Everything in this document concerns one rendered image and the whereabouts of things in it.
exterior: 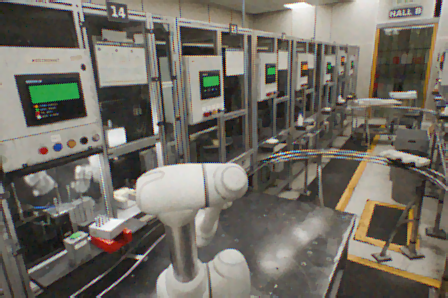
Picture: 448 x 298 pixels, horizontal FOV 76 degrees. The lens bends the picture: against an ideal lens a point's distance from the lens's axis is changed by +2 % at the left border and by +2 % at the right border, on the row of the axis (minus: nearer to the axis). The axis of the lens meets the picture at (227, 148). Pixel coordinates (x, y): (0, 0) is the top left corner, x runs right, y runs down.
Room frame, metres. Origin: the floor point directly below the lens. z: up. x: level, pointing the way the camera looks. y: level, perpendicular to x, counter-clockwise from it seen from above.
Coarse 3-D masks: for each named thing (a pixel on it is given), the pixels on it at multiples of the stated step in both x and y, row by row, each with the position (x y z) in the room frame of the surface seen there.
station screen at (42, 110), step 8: (32, 80) 1.15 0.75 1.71; (40, 80) 1.18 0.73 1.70; (48, 80) 1.20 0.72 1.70; (56, 80) 1.23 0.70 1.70; (64, 80) 1.25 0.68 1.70; (72, 80) 1.28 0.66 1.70; (80, 96) 1.30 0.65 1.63; (32, 104) 1.14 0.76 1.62; (40, 104) 1.16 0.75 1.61; (48, 104) 1.18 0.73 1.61; (56, 104) 1.21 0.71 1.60; (64, 104) 1.24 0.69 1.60; (72, 104) 1.27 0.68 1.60; (80, 104) 1.30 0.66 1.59; (32, 112) 1.13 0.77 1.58; (40, 112) 1.15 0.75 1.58; (48, 112) 1.18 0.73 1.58; (56, 112) 1.21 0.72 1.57; (64, 112) 1.23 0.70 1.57; (72, 112) 1.26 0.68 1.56; (80, 112) 1.29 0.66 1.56
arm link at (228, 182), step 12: (204, 168) 0.75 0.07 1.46; (216, 168) 0.75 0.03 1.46; (228, 168) 0.72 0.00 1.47; (240, 168) 0.74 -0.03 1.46; (204, 180) 0.72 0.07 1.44; (216, 180) 0.71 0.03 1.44; (228, 180) 0.70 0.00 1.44; (240, 180) 0.71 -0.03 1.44; (216, 192) 0.71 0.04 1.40; (228, 192) 0.69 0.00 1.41; (240, 192) 0.71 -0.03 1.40; (216, 204) 0.73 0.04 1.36
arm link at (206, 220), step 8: (208, 208) 1.01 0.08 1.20; (216, 208) 0.98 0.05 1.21; (200, 216) 1.15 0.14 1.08; (208, 216) 1.01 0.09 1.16; (216, 216) 1.01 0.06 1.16; (200, 224) 1.08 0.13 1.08; (208, 224) 1.03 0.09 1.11; (216, 224) 1.14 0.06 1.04; (200, 232) 1.10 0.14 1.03; (208, 232) 1.08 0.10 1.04; (200, 240) 1.11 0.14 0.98; (208, 240) 1.12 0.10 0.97
